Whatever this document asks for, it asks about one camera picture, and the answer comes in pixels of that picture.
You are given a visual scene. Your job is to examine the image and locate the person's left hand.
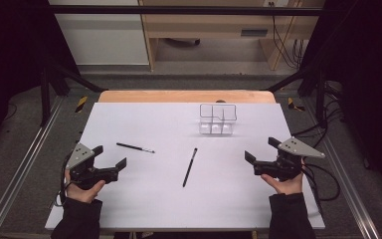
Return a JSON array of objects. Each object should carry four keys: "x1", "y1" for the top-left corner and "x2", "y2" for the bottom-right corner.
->
[{"x1": 64, "y1": 168, "x2": 107, "y2": 204}]

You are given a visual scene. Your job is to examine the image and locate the yellow and black tape strip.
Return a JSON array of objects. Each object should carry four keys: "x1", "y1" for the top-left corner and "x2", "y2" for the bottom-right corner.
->
[
  {"x1": 75, "y1": 95, "x2": 90, "y2": 115},
  {"x1": 286, "y1": 97, "x2": 306, "y2": 113}
]

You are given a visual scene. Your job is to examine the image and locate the black pen with silver tip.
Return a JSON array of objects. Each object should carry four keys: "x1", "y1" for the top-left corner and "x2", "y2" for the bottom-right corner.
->
[{"x1": 115, "y1": 141, "x2": 156, "y2": 154}]

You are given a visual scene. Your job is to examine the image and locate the wooden table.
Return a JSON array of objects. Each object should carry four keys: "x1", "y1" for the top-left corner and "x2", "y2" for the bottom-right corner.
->
[{"x1": 97, "y1": 90, "x2": 277, "y2": 105}]

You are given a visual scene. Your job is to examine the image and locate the black frame strut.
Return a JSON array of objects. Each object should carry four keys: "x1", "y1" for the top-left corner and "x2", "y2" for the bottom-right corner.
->
[
  {"x1": 266, "y1": 62, "x2": 328, "y2": 124},
  {"x1": 39, "y1": 59, "x2": 109, "y2": 127}
]

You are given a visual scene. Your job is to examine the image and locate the aluminium floor rail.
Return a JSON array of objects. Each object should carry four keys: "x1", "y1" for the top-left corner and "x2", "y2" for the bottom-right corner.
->
[
  {"x1": 0, "y1": 96, "x2": 66, "y2": 239},
  {"x1": 302, "y1": 97, "x2": 381, "y2": 239}
]

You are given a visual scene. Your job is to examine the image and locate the clear plastic pen holder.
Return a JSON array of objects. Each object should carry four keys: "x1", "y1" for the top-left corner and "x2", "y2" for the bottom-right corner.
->
[{"x1": 198, "y1": 103, "x2": 239, "y2": 136}]

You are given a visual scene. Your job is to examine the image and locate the black horizontal frame bar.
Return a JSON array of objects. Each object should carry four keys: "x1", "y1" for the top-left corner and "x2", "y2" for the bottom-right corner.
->
[{"x1": 47, "y1": 4, "x2": 326, "y2": 17}]

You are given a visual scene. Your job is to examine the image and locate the hanging black cables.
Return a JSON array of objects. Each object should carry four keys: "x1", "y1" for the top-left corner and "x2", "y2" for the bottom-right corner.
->
[{"x1": 268, "y1": 1, "x2": 308, "y2": 71}]

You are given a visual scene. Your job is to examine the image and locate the white cabinet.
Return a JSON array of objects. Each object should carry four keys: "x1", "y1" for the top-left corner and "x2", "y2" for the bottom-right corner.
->
[{"x1": 47, "y1": 0, "x2": 150, "y2": 67}]

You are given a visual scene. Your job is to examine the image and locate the person's right hand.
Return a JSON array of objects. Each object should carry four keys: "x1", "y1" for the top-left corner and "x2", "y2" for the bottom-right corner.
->
[{"x1": 260, "y1": 158, "x2": 304, "y2": 196}]

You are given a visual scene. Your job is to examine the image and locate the left hand-held gripper cable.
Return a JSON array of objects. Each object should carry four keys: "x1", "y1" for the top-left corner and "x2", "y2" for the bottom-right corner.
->
[{"x1": 53, "y1": 153, "x2": 75, "y2": 208}]

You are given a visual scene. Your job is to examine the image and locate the hand-held gripper cable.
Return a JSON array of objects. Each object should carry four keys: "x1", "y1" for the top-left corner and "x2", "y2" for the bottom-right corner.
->
[
  {"x1": 299, "y1": 161, "x2": 342, "y2": 214},
  {"x1": 53, "y1": 153, "x2": 75, "y2": 208}
]

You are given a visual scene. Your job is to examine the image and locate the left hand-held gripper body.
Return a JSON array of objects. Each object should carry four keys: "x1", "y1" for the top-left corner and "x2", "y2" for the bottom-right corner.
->
[{"x1": 65, "y1": 142, "x2": 119, "y2": 191}]

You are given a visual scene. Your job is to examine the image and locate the black floor cables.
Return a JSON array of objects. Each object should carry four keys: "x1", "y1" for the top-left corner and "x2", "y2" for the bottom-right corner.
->
[{"x1": 290, "y1": 82, "x2": 346, "y2": 161}]

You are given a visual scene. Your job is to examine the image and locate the wooden desk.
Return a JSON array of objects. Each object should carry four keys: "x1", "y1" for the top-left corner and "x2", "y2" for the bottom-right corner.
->
[{"x1": 137, "y1": 0, "x2": 326, "y2": 72}]

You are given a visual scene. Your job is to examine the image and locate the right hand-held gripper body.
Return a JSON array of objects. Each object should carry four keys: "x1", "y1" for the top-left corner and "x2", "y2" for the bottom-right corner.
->
[{"x1": 252, "y1": 135, "x2": 326, "y2": 183}]

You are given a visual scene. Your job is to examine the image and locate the black curtain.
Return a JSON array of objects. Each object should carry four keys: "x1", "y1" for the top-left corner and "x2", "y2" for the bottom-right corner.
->
[
  {"x1": 299, "y1": 0, "x2": 382, "y2": 207},
  {"x1": 0, "y1": 0, "x2": 81, "y2": 161}
]

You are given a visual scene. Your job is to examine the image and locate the right hand-held gripper cable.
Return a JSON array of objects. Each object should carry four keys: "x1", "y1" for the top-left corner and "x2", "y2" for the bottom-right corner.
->
[{"x1": 299, "y1": 161, "x2": 342, "y2": 214}]

